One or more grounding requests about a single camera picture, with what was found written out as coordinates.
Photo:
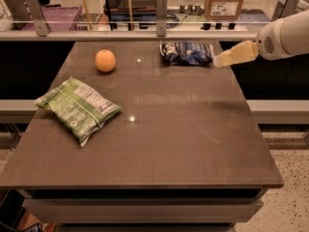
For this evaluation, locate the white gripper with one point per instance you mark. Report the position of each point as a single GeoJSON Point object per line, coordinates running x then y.
{"type": "Point", "coordinates": [268, 43]}

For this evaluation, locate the blue chip bag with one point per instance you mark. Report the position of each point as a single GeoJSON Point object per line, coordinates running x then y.
{"type": "Point", "coordinates": [187, 53]}

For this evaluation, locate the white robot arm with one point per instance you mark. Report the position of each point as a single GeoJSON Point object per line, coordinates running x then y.
{"type": "Point", "coordinates": [283, 38]}

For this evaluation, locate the green chip bag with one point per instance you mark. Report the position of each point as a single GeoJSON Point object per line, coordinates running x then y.
{"type": "Point", "coordinates": [81, 108]}

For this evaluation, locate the cardboard box with label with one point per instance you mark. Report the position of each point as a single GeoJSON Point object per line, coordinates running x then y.
{"type": "Point", "coordinates": [222, 9]}

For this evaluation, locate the brown table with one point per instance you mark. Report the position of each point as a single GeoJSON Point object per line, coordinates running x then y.
{"type": "Point", "coordinates": [183, 155]}

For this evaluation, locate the yellow pole right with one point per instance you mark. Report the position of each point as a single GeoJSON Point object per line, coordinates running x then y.
{"type": "Point", "coordinates": [131, 25]}

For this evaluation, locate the yellow pole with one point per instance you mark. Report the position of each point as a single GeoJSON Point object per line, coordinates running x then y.
{"type": "Point", "coordinates": [131, 25]}
{"type": "Point", "coordinates": [85, 5]}

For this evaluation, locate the orange fruit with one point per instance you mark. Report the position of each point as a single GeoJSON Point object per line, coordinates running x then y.
{"type": "Point", "coordinates": [105, 61]}

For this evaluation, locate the yellow pole left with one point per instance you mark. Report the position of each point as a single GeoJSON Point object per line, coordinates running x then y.
{"type": "Point", "coordinates": [85, 5]}

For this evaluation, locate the purple plastic crate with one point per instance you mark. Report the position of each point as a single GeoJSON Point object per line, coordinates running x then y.
{"type": "Point", "coordinates": [62, 18]}

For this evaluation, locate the right metal railing post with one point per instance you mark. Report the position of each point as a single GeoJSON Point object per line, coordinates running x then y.
{"type": "Point", "coordinates": [286, 8]}

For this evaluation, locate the metal railing post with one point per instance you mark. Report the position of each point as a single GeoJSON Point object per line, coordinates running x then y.
{"type": "Point", "coordinates": [286, 8]}
{"type": "Point", "coordinates": [34, 8]}
{"type": "Point", "coordinates": [161, 14]}

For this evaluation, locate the middle metal railing post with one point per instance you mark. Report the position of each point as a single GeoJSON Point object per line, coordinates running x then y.
{"type": "Point", "coordinates": [161, 14]}

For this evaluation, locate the black cart frame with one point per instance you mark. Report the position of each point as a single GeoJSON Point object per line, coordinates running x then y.
{"type": "Point", "coordinates": [144, 13]}

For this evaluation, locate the left metal railing post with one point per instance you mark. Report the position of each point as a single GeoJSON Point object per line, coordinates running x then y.
{"type": "Point", "coordinates": [34, 8]}

